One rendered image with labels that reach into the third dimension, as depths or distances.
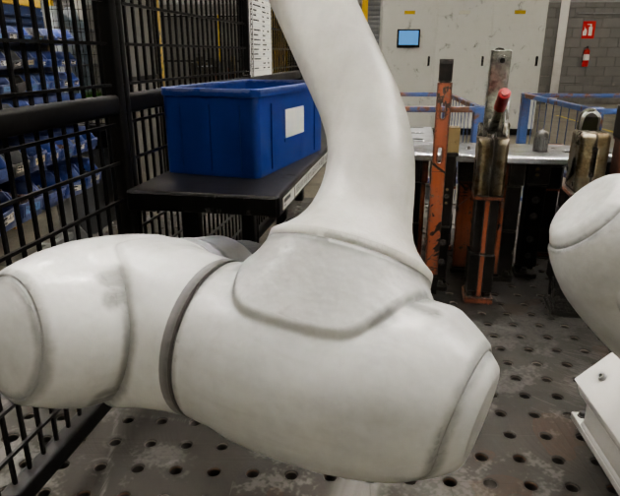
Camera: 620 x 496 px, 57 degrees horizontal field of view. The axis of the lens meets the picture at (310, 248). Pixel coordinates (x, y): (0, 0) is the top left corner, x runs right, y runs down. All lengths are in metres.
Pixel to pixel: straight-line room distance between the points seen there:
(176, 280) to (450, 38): 8.97
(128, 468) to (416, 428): 0.59
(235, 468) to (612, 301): 0.49
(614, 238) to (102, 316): 0.46
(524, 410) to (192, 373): 0.69
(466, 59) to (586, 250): 8.72
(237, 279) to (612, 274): 0.40
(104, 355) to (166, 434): 0.54
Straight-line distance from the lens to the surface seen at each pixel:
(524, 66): 9.51
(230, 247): 0.46
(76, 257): 0.35
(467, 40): 9.29
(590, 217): 0.62
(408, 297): 0.29
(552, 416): 0.95
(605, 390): 0.88
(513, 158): 1.29
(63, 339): 0.33
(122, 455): 0.85
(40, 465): 0.76
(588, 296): 0.64
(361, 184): 0.33
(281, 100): 0.93
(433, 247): 1.26
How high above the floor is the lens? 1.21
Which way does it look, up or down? 19 degrees down
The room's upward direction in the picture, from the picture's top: straight up
